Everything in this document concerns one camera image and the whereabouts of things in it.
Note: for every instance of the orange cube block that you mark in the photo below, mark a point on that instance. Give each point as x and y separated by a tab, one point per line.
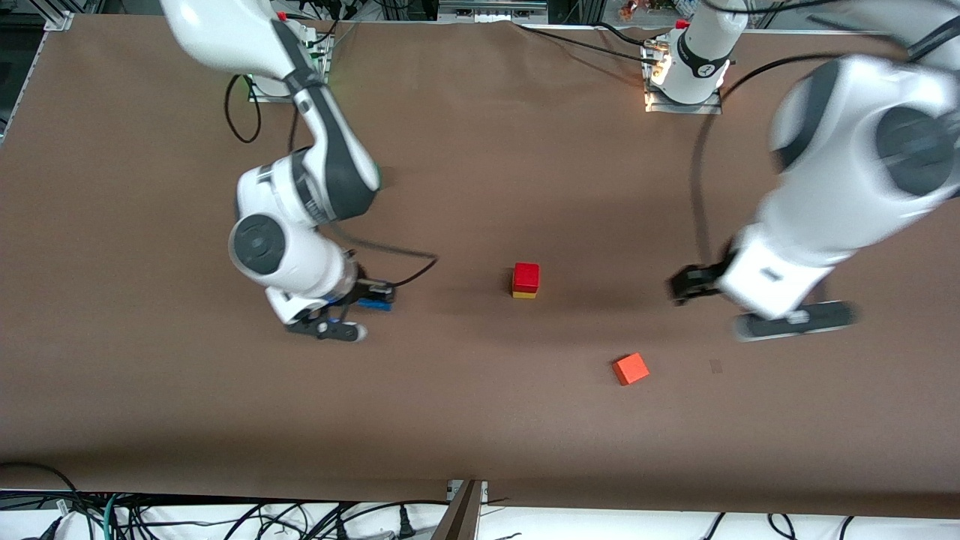
631	369

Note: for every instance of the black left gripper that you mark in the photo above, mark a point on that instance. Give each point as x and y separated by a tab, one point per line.
696	281

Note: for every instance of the black power plug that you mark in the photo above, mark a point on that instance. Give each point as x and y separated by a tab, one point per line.
406	525

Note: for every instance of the aluminium corner bracket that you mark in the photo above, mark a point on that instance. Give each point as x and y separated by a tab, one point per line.
60	21

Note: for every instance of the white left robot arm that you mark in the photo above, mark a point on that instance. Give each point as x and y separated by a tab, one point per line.
840	187

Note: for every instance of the grey power strip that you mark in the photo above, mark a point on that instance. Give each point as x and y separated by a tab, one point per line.
487	7

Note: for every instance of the blue cube block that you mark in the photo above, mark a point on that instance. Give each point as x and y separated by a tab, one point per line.
375	304

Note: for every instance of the brown table cover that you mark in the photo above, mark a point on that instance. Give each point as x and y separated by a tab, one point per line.
450	420

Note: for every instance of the yellow cube block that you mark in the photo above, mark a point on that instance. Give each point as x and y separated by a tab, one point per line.
524	295

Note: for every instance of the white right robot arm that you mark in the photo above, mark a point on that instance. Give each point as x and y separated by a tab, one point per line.
330	172

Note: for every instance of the metal and wood bracket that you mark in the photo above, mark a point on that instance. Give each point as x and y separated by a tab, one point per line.
461	517

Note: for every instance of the red cube block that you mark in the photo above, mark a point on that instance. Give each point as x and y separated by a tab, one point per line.
526	277

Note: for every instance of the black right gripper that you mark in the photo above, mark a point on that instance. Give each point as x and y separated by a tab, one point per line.
365	288

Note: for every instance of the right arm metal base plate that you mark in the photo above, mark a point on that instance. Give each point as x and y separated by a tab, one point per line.
262	94

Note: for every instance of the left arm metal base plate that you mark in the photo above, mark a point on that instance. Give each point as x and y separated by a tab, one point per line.
656	106

